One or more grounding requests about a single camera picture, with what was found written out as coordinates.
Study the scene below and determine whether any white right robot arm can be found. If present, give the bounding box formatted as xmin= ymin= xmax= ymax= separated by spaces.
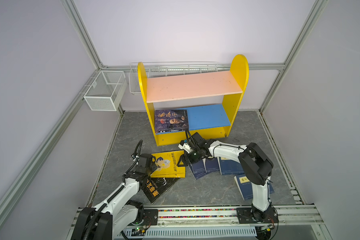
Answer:
xmin=179 ymin=131 xmax=274 ymax=223

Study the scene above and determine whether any white mesh basket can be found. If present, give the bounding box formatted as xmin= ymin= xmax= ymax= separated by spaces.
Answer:
xmin=84 ymin=71 xmax=128 ymax=112

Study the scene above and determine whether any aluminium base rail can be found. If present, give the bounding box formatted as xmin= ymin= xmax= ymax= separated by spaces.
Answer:
xmin=71 ymin=204 xmax=325 ymax=227

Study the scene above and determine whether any yellow pink blue bookshelf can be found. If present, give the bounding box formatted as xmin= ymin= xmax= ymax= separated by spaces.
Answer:
xmin=137 ymin=55 xmax=250 ymax=139

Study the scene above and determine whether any white vented cable duct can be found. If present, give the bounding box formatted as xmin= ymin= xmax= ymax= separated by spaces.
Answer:
xmin=124 ymin=226 xmax=258 ymax=240

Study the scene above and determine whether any navy book front right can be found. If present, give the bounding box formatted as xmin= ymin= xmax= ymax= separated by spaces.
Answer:
xmin=234 ymin=173 xmax=275 ymax=201

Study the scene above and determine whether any purple old man book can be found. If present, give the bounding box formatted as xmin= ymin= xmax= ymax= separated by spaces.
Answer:
xmin=155 ymin=110 xmax=189 ymax=134

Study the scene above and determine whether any navy book large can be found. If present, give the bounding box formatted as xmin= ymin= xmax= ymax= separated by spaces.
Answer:
xmin=218 ymin=158 xmax=244 ymax=175

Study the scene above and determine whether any white wire rack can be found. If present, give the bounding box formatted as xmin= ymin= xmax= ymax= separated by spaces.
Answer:
xmin=129 ymin=62 xmax=219 ymax=95

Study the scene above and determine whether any navy book leftmost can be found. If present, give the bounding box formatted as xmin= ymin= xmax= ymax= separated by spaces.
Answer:
xmin=189 ymin=160 xmax=207 ymax=180

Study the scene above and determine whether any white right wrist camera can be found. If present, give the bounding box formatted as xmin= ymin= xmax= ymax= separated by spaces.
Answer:
xmin=178 ymin=140 xmax=193 ymax=153

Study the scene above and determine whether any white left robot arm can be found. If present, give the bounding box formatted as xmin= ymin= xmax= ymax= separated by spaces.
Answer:
xmin=71 ymin=154 xmax=158 ymax=240

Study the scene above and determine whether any yellow cartoon book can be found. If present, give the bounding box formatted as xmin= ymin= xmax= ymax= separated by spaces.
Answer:
xmin=151 ymin=151 xmax=186 ymax=178

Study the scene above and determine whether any navy book middle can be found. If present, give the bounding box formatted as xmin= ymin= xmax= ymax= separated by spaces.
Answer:
xmin=203 ymin=158 xmax=220 ymax=174

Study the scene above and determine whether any black book yellow title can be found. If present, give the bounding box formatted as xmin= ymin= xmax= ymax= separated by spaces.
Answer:
xmin=142 ymin=178 xmax=180 ymax=204

